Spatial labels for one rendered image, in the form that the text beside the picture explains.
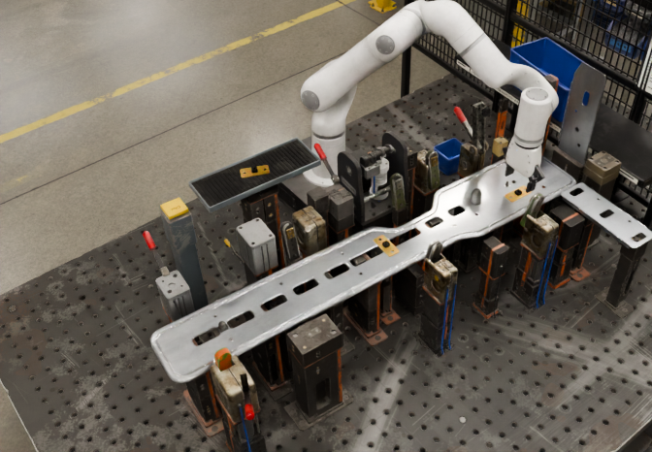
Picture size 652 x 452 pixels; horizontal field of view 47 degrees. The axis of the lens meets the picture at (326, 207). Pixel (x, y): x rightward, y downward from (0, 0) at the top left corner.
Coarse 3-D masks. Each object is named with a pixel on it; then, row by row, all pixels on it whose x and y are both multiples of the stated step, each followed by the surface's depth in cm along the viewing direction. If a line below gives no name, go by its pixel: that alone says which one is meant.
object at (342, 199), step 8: (336, 184) 227; (328, 192) 224; (336, 192) 224; (344, 192) 224; (336, 200) 221; (344, 200) 221; (352, 200) 222; (336, 208) 221; (344, 208) 222; (352, 208) 224; (328, 216) 228; (336, 216) 224; (344, 216) 225; (352, 216) 227; (328, 224) 230; (336, 224) 225; (344, 224) 227; (352, 224) 229; (336, 232) 228; (344, 232) 231; (336, 240) 232; (336, 272) 241
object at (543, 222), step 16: (528, 224) 219; (544, 224) 215; (528, 240) 222; (544, 240) 216; (528, 256) 226; (544, 256) 222; (528, 272) 231; (512, 288) 240; (528, 288) 233; (544, 288) 233; (528, 304) 236
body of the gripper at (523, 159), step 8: (512, 144) 220; (512, 152) 221; (520, 152) 218; (528, 152) 216; (536, 152) 215; (512, 160) 223; (520, 160) 220; (528, 160) 217; (536, 160) 217; (520, 168) 221; (528, 168) 218; (528, 176) 220
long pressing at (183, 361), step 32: (544, 160) 243; (448, 192) 233; (544, 192) 232; (416, 224) 224; (448, 224) 223; (480, 224) 223; (320, 256) 215; (352, 256) 215; (384, 256) 214; (416, 256) 214; (256, 288) 207; (288, 288) 207; (320, 288) 206; (352, 288) 206; (192, 320) 200; (224, 320) 199; (256, 320) 199; (288, 320) 199; (160, 352) 193; (192, 352) 192
